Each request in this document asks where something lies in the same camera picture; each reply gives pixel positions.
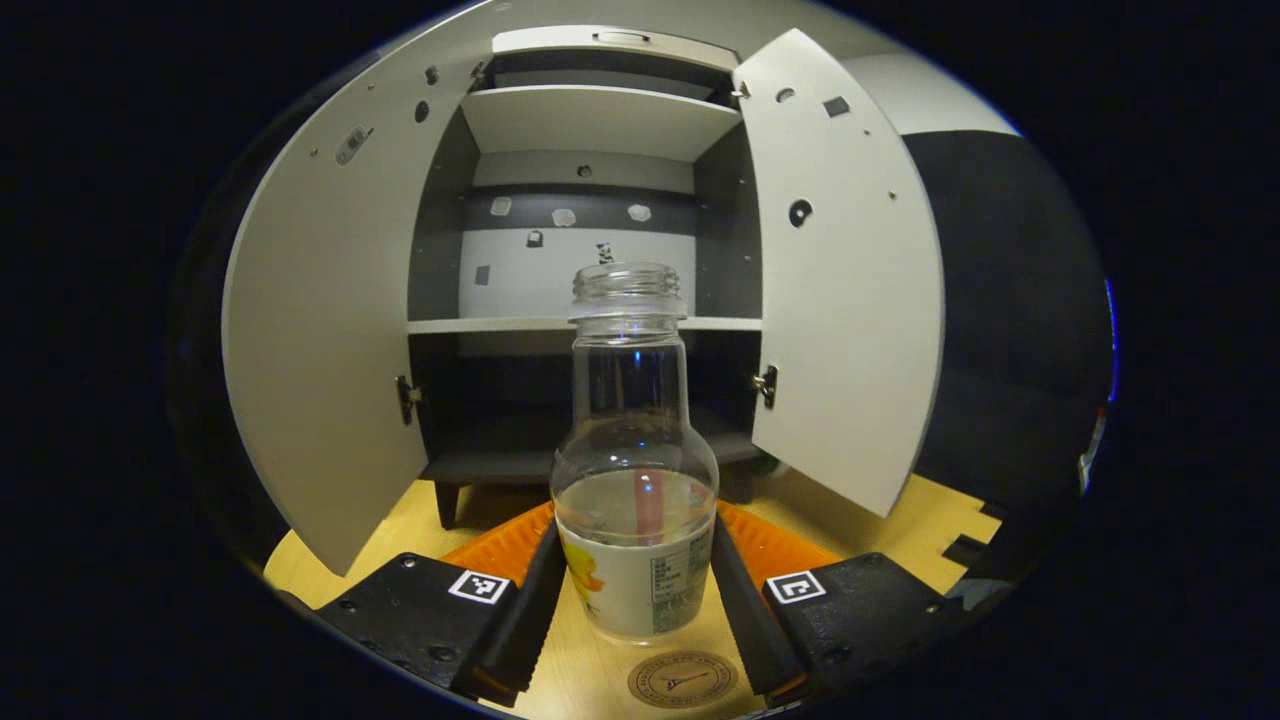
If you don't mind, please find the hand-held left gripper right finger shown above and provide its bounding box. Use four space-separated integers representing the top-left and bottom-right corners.
710 500 969 709

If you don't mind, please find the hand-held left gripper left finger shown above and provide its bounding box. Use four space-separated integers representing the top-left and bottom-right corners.
312 500 569 709

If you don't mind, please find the round brown coaster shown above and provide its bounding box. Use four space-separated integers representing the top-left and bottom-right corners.
627 649 740 712

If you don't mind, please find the clear glass bottle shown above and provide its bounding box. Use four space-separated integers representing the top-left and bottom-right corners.
550 261 721 644

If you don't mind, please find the white cabinet door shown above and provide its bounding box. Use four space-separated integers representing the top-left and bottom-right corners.
733 28 947 519
220 42 496 579

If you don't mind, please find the black backdrop cloth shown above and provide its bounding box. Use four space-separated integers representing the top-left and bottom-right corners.
170 130 1117 591

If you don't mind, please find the computer screen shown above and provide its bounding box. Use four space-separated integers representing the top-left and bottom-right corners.
1101 278 1120 403

